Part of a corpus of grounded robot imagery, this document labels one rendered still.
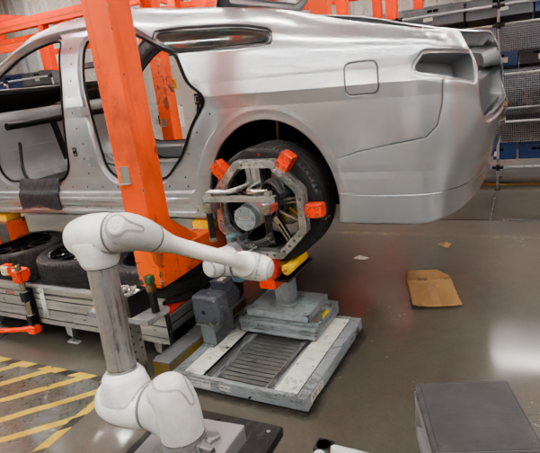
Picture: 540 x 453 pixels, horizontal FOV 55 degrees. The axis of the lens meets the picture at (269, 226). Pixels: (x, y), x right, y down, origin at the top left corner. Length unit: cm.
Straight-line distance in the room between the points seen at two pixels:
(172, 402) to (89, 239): 59
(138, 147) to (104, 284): 104
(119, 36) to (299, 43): 86
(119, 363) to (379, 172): 151
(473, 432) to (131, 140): 193
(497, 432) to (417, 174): 120
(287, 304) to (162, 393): 144
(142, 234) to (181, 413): 60
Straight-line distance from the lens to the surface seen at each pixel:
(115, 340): 186
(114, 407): 193
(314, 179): 269
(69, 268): 368
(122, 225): 163
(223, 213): 289
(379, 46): 256
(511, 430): 199
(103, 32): 268
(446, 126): 255
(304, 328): 295
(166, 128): 604
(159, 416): 182
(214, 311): 291
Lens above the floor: 156
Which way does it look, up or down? 17 degrees down
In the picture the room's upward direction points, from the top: 7 degrees counter-clockwise
